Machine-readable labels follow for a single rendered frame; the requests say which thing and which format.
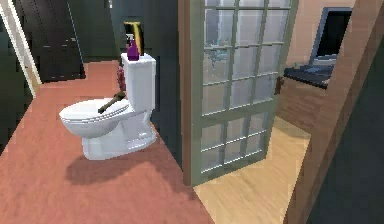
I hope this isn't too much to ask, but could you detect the blue framed window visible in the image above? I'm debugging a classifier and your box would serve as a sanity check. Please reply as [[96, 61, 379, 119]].
[[308, 6, 353, 67]]

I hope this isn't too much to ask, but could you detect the purple spray bottle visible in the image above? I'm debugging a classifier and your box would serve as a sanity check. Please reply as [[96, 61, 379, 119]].
[[126, 33, 141, 62]]

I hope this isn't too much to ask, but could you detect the dark countertop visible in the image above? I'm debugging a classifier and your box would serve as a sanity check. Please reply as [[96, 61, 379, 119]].
[[283, 63, 335, 90]]

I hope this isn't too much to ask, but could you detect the white toilet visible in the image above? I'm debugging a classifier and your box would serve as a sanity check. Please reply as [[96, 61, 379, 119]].
[[58, 52, 158, 161]]

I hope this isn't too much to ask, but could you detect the dark red toilet brush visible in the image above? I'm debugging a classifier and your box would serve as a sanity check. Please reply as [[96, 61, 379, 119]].
[[116, 65, 127, 93]]

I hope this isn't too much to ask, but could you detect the brown plunger handle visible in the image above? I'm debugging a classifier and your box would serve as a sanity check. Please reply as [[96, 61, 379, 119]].
[[97, 90, 127, 115]]

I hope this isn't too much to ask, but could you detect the green glass pane door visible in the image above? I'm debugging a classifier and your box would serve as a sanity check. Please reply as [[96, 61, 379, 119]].
[[189, 0, 300, 187]]

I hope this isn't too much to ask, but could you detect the dark door handle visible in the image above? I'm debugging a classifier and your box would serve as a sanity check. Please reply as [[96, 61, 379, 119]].
[[274, 76, 285, 96]]

